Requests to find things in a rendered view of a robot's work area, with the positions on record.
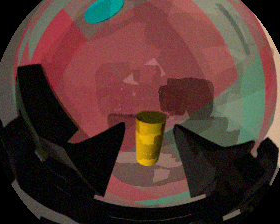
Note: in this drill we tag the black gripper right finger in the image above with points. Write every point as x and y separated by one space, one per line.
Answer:
203 160

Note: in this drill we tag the cyan circle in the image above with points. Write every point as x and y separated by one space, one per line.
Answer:
102 9

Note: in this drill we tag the yellow cylinder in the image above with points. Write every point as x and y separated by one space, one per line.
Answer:
150 127

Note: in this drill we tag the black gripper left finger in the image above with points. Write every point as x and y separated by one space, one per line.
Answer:
92 159

